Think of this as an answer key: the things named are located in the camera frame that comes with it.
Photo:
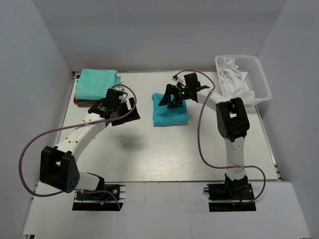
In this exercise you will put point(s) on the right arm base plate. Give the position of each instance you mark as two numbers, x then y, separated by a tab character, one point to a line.
221	201

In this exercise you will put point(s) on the white plastic laundry basket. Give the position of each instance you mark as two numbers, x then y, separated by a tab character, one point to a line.
255	80

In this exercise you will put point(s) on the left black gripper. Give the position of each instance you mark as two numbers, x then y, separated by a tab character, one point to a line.
134	115

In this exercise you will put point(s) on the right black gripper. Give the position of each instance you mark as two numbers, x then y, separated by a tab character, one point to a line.
171	89

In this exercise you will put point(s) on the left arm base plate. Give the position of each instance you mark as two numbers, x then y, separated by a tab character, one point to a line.
110	200

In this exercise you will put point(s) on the crumpled white t-shirt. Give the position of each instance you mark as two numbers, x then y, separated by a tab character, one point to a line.
232	80

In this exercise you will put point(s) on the folded mint green t-shirt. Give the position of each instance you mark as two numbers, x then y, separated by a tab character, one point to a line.
93	84

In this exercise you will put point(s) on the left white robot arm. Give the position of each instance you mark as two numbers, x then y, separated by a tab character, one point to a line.
58	164

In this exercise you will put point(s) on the blue t-shirt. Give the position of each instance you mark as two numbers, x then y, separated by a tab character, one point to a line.
162	116

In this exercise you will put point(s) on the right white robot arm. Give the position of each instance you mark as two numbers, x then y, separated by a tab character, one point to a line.
232	124

